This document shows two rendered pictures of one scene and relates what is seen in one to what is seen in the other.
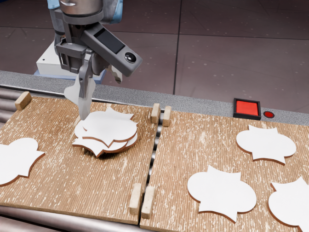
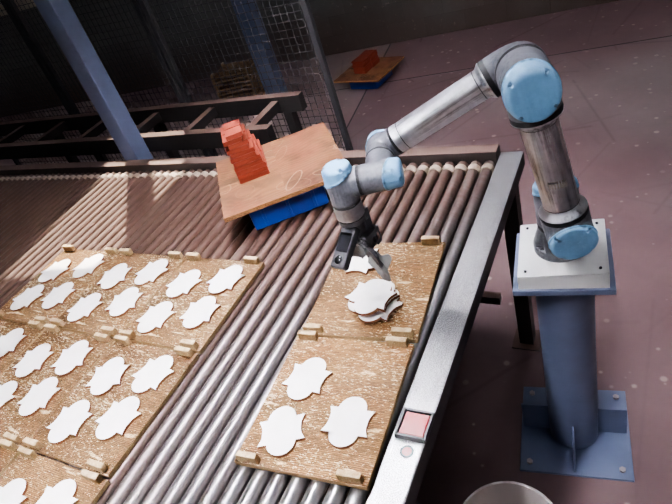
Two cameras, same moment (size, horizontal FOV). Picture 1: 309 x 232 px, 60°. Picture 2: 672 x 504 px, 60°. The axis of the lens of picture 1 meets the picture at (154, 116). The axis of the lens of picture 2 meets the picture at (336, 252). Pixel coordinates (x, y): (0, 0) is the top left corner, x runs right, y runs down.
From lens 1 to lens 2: 1.53 m
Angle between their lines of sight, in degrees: 82
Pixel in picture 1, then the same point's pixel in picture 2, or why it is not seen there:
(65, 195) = (328, 295)
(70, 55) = not seen: hidden behind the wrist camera
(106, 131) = (363, 296)
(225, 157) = (340, 387)
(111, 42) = (343, 244)
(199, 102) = (435, 380)
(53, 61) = (523, 237)
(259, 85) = not seen: outside the picture
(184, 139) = (367, 359)
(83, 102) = not seen: hidden behind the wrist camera
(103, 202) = (318, 315)
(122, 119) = (377, 302)
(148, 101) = (441, 333)
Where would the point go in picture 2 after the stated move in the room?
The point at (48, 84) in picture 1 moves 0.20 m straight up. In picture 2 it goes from (475, 248) to (465, 195)
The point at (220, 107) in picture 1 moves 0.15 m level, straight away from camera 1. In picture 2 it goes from (424, 401) to (485, 416)
